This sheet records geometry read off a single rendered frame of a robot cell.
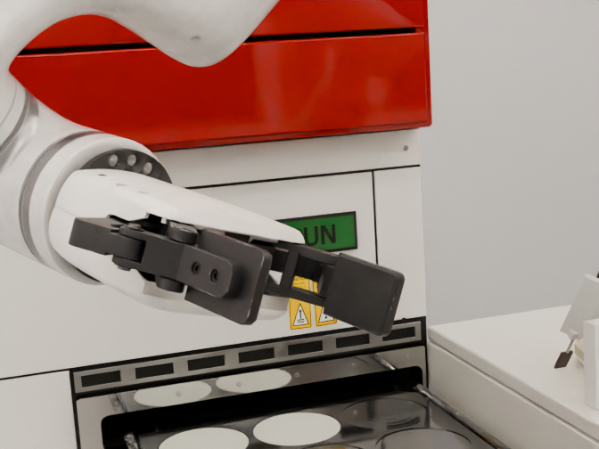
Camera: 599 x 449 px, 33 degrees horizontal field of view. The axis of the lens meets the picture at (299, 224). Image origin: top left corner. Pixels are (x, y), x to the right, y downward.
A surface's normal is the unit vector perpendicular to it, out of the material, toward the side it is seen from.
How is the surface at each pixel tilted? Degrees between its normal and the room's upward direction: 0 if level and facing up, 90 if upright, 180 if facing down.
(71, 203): 66
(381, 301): 73
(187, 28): 137
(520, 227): 90
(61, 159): 40
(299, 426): 0
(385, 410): 0
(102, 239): 80
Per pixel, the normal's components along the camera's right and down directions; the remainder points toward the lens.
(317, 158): 0.30, 0.14
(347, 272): -0.66, -0.13
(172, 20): 0.22, 0.86
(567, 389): -0.06, -0.98
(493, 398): -0.95, 0.11
